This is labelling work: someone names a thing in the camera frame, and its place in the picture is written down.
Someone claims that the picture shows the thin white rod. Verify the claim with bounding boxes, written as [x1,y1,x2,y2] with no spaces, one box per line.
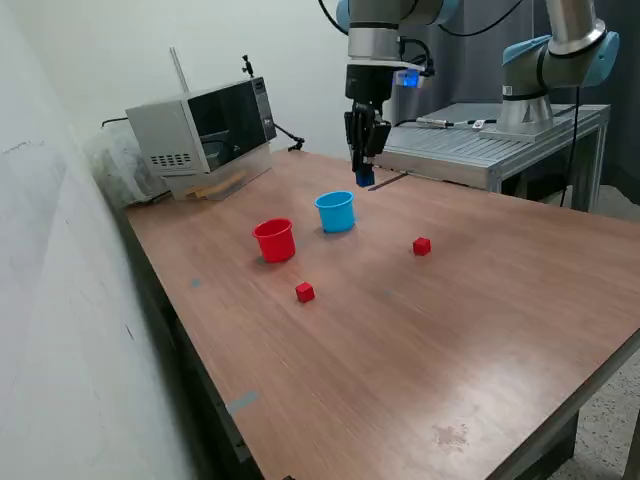
[168,46,191,96]

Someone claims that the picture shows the silver microwave oven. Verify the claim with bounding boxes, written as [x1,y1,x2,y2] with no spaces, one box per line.
[124,76,278,177]

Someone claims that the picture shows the long blue tape strip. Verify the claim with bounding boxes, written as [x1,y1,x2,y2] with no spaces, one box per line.
[226,390,261,417]

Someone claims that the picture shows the aluminium profile robot table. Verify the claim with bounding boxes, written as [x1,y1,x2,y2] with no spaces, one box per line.
[374,103,612,214]

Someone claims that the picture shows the clear plastic bag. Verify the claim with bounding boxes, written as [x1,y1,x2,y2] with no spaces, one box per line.
[82,122,171,210]

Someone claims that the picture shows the red plastic cup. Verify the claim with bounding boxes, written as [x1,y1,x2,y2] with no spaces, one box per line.
[252,217,297,265]

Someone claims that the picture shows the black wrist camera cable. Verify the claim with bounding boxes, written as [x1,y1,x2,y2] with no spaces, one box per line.
[317,0,526,77]

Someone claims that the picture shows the aluminium robot mounting plate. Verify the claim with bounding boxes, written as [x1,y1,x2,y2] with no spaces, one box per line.
[478,124,554,144]

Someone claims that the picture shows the dark flat strip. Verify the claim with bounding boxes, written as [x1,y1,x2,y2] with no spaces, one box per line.
[368,172,407,192]

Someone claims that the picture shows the light wooden stick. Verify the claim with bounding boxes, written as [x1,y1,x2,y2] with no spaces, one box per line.
[183,170,250,200]

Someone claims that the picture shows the black hanging arm cable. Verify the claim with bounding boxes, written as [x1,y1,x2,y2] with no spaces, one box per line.
[558,84,584,207]

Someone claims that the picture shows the blue plastic cup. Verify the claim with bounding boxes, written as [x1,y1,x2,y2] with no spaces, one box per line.
[314,190,357,234]

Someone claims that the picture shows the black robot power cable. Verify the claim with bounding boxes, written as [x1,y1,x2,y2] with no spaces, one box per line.
[392,117,501,129]

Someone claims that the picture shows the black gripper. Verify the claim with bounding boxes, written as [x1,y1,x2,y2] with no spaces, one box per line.
[343,64,394,174]

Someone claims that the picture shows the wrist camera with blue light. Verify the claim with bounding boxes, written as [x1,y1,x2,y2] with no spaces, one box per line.
[392,62,434,92]

